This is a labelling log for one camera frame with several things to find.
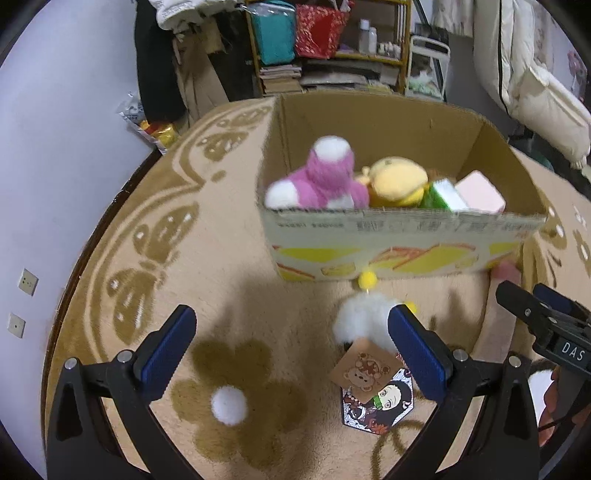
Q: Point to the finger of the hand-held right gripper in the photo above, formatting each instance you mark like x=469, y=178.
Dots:
x=556, y=299
x=521, y=304

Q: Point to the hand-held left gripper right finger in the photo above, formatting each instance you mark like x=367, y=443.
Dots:
x=418, y=355

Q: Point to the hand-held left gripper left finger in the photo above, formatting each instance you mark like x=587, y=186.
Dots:
x=168, y=355

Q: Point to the pink block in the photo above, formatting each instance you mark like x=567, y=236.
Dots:
x=480, y=194

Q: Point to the cardboard box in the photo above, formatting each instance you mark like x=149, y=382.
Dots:
x=415, y=230

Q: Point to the green tissue pack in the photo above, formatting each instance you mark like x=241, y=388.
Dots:
x=438, y=198

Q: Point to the yellow dog plush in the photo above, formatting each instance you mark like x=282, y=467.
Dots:
x=397, y=177

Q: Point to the pink and white plush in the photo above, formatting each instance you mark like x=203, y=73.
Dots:
x=323, y=180

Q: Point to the anime character card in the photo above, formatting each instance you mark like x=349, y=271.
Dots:
x=392, y=404

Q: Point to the brown bear paper tag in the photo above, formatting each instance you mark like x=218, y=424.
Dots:
x=364, y=369

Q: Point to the beige floral printed blanket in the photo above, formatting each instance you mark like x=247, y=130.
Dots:
x=277, y=314

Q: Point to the yellow and red snack bag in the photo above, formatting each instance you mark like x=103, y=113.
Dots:
x=159, y=136

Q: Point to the green and white plush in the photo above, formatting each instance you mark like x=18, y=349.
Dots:
x=425, y=83

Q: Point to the white patterned snack bag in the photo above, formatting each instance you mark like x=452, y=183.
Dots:
x=129, y=110

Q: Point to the white trolley cart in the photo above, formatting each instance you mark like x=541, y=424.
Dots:
x=436, y=46

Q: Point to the beige hanging garment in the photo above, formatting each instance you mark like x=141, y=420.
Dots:
x=198, y=83

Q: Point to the black hanging coat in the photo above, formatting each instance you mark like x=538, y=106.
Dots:
x=157, y=69

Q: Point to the wooden shelf unit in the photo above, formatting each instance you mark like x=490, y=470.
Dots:
x=408, y=41

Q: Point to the row of small cosmetic bottles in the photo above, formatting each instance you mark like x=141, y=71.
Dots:
x=388, y=50

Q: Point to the wide stack of books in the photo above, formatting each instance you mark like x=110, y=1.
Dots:
x=346, y=76

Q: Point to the small stack of books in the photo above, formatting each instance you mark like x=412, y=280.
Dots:
x=279, y=81

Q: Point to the white lace curtain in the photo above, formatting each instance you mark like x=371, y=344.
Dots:
x=455, y=16

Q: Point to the short white bottle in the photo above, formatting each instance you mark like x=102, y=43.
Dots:
x=372, y=40

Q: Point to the tall white bottle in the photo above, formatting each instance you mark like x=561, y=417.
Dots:
x=364, y=37

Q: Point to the teal fabric bag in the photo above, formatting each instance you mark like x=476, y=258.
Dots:
x=274, y=37

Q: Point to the red gift bag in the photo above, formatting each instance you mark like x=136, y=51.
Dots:
x=318, y=32

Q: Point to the white puffer jacket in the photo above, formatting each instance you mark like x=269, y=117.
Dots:
x=184, y=11

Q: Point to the white wall socket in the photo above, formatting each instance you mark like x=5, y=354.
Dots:
x=16, y=324
x=27, y=282

